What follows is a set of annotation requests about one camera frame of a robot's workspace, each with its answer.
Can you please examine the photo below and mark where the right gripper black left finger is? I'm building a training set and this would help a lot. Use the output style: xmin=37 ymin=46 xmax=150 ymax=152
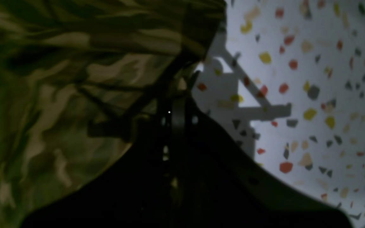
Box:
xmin=21 ymin=98 xmax=176 ymax=228

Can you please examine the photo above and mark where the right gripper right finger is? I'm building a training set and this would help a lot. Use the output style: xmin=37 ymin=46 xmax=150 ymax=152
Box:
xmin=173 ymin=76 xmax=352 ymax=228

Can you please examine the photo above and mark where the camouflage T-shirt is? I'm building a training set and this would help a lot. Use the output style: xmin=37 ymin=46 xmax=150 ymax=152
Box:
xmin=0 ymin=0 xmax=226 ymax=228

